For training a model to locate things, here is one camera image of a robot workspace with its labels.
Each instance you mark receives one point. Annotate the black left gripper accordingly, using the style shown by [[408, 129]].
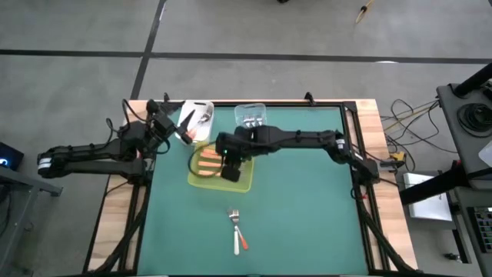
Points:
[[167, 124]]

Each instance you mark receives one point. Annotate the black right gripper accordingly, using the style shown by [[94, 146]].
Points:
[[230, 174]]

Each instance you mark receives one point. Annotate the silver fork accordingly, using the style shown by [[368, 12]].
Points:
[[250, 121], [259, 120]]

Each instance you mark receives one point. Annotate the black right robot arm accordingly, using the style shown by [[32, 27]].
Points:
[[300, 137]]

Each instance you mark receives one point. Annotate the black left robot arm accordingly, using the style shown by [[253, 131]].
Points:
[[88, 154]]

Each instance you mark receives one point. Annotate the yellow plastic bin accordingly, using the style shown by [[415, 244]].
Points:
[[246, 182]]

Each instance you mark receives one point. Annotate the white cutting board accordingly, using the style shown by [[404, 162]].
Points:
[[203, 131]]

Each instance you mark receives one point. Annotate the clear plastic bin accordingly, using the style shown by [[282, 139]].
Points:
[[240, 115]]

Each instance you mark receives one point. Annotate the green table mat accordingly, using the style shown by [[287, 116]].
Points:
[[307, 231]]

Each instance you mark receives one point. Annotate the grey desk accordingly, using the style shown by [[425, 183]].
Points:
[[23, 181]]

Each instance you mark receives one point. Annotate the dark laptop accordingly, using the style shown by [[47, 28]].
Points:
[[9, 155]]

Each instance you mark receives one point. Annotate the white box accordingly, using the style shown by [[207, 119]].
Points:
[[426, 204]]

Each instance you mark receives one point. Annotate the black cart strut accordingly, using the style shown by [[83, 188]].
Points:
[[430, 188]]

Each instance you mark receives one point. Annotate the grey metal cart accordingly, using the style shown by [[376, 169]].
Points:
[[449, 115]]

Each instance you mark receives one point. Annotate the small black floor object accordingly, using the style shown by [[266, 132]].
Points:
[[453, 257]]

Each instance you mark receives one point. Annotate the white item on cart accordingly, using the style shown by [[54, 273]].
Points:
[[486, 154]]

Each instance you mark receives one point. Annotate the control panel with buttons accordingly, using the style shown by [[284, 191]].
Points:
[[483, 227]]

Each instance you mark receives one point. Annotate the black pole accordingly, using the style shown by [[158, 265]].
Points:
[[473, 81]]

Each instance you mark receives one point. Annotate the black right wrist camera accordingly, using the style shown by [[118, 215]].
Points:
[[228, 144]]

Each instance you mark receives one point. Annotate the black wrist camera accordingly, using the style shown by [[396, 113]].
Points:
[[228, 144], [148, 138]]

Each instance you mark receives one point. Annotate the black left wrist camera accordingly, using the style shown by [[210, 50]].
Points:
[[148, 138]]

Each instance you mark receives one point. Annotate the black table frame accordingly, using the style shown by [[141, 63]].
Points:
[[350, 107]]

